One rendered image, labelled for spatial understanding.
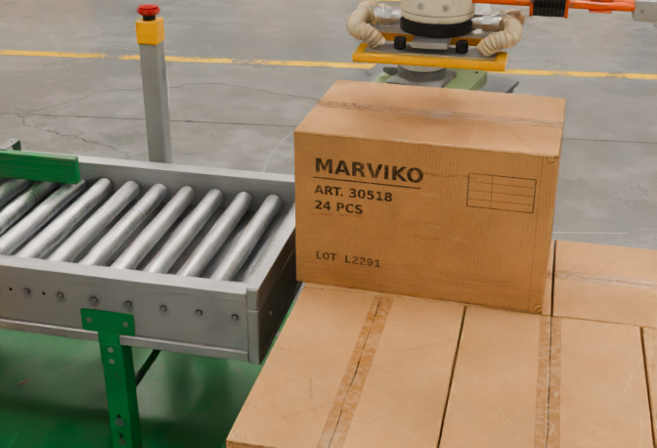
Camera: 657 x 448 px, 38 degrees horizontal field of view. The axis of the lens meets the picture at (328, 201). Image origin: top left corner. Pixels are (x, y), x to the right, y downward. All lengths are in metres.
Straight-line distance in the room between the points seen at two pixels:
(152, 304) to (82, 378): 0.77
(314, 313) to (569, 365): 0.59
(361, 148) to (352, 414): 0.61
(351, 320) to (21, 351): 1.35
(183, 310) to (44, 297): 0.37
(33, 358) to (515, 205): 1.69
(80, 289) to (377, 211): 0.75
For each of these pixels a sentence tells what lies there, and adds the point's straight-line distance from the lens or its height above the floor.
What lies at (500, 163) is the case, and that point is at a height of 0.91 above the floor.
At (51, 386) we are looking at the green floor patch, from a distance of 3.06.
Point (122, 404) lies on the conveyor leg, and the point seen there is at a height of 0.22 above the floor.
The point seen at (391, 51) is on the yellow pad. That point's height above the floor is 1.13.
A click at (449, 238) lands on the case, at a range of 2.23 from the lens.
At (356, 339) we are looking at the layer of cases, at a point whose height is 0.54.
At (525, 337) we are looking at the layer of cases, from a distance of 2.21.
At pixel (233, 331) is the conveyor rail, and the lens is 2.31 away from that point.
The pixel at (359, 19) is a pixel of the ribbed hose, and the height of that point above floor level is 1.19.
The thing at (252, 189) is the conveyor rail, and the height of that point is 0.56.
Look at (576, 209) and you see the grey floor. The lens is 4.15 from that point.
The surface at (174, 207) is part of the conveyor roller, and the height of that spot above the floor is 0.54.
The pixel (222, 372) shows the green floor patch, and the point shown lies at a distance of 3.02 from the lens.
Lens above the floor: 1.73
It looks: 25 degrees down
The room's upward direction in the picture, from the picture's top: straight up
